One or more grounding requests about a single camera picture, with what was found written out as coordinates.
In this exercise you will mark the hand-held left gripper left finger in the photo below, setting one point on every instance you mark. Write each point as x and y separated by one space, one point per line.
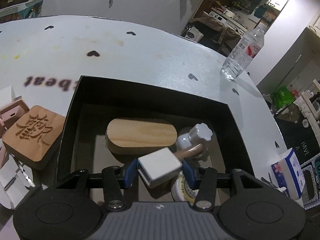
128 173

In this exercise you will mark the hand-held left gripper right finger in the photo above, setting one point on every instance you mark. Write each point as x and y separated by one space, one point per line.
188 176

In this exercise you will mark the copper-coloured stick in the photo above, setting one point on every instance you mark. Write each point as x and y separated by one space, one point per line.
190 151

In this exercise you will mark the small white box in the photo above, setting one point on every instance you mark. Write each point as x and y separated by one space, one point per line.
160 166

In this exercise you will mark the oval wooden block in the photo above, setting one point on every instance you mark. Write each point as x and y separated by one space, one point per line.
142 137

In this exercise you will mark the white plastic knob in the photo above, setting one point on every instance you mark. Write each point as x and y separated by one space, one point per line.
197 132

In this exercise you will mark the black cardboard box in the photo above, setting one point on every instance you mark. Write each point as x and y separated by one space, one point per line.
150 92

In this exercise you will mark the carved square wooden block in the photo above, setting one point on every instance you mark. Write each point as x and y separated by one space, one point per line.
35 135

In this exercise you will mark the pink hand-held tool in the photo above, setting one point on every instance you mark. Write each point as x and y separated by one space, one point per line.
12 112

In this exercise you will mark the blue floral tissue pack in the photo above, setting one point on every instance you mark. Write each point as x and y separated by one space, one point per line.
290 172

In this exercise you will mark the white paper items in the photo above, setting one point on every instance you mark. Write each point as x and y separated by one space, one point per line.
12 180

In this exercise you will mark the green plastic bag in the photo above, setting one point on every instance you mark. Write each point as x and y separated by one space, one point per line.
283 96

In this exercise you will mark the clear plastic water bottle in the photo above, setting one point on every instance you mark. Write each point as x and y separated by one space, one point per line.
241 52

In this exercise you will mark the chair with draped clothes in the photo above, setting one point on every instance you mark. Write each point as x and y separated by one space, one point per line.
212 27

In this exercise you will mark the teal printed cabinet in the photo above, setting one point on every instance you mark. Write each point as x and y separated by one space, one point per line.
22 10

